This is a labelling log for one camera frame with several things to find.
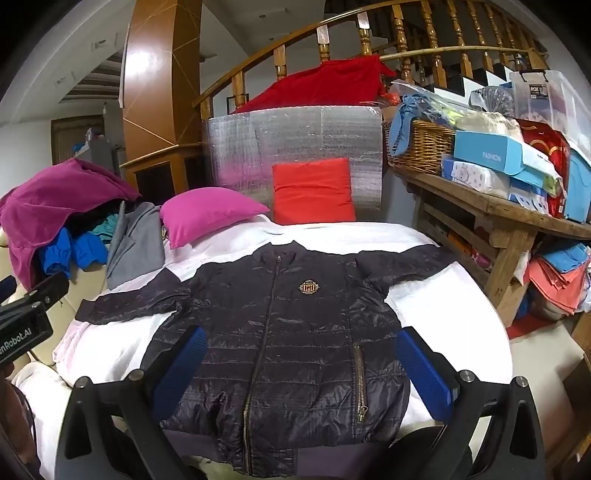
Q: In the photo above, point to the silver foil insulation board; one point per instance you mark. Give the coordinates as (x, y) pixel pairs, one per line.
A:
(240, 143)

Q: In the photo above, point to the red gift bag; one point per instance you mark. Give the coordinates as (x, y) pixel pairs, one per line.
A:
(549, 147)

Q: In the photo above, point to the dark patterned cloth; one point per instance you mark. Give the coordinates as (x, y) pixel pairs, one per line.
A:
(14, 424)

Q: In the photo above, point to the magenta velvet garment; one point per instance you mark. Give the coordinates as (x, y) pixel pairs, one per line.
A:
(55, 198)

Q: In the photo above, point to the wicker basket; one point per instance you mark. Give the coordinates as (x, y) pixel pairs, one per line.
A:
(425, 145)

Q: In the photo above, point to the blue folded cloth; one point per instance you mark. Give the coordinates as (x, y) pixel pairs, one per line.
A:
(568, 258)

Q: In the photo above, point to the red cloth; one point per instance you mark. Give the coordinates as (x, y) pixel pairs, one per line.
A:
(318, 83)

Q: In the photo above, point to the stack of coral cloths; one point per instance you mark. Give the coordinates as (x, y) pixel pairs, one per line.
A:
(558, 286)

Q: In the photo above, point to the grey garment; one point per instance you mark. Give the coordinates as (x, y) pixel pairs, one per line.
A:
(136, 244)

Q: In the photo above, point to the teal garment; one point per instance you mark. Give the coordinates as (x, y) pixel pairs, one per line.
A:
(104, 226)

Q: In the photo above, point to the dark quilted zip jacket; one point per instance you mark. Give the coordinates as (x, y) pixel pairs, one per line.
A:
(286, 323)

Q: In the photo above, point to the red pillow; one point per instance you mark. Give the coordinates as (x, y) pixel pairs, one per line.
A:
(314, 191)

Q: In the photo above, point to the white patterned packet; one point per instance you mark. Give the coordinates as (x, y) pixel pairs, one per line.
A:
(475, 177)

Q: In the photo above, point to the magenta pillow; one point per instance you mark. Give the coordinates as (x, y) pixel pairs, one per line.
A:
(207, 214)

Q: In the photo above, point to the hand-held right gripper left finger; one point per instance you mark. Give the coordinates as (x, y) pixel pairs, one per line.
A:
(178, 369)

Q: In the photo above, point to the wooden stair railing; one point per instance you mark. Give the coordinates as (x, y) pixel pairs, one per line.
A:
(249, 60)

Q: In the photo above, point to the wooden pillar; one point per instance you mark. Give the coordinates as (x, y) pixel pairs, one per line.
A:
(147, 92)

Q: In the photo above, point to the grey appliance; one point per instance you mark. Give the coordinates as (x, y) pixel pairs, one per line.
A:
(104, 152)

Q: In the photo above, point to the clear plastic storage box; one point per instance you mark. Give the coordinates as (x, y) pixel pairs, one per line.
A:
(563, 101)

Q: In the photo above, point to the teal box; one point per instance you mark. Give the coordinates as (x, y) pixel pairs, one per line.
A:
(579, 184)

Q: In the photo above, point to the blue patterned packet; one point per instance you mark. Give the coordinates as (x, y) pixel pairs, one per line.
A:
(531, 198)

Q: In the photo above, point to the wooden side table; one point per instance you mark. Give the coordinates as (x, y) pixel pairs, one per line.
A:
(498, 217)

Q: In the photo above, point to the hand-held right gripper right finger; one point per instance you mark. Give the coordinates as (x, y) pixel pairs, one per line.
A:
(425, 369)

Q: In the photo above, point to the brown wooden door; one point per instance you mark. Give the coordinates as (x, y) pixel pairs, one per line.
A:
(69, 138)

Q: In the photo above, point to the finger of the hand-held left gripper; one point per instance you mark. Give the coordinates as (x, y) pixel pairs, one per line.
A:
(48, 288)

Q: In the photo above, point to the light blue cardboard box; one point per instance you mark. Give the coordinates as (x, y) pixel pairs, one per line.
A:
(485, 154)

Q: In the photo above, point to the cream knitted cloth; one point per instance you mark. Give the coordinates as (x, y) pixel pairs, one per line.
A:
(485, 122)

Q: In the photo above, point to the cream leather sofa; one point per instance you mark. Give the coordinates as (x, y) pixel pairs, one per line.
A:
(87, 286)

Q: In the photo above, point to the blue garment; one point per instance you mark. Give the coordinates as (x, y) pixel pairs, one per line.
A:
(57, 254)

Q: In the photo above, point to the white pink fleece blanket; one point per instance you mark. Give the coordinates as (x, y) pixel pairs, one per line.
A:
(461, 300)

